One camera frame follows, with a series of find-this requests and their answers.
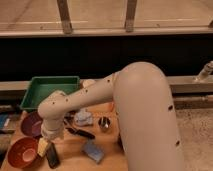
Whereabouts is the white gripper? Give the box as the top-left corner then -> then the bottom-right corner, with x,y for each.
37,120 -> 64,157

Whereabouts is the black eraser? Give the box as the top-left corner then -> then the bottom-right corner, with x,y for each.
46,144 -> 60,169

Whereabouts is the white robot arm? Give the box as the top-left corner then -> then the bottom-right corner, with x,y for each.
38,62 -> 185,171

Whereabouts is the purple bowl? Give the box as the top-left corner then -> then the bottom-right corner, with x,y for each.
21,111 -> 42,137

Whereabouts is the orange bowl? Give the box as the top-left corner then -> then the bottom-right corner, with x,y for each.
7,137 -> 38,169

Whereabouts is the small dark toy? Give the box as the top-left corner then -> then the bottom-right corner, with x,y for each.
64,113 -> 74,125

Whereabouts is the black knife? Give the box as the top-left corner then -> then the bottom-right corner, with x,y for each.
66,128 -> 95,139

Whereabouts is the blue object at left edge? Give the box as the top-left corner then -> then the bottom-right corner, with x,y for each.
0,114 -> 12,130

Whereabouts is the blue sponge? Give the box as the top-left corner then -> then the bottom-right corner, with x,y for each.
82,140 -> 104,164

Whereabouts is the green plastic tray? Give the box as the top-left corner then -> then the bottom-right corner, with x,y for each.
20,76 -> 80,111

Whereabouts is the small metal cup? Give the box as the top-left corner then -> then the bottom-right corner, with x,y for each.
98,116 -> 111,132

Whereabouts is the white paper cup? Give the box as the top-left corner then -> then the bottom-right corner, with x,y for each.
82,79 -> 96,88

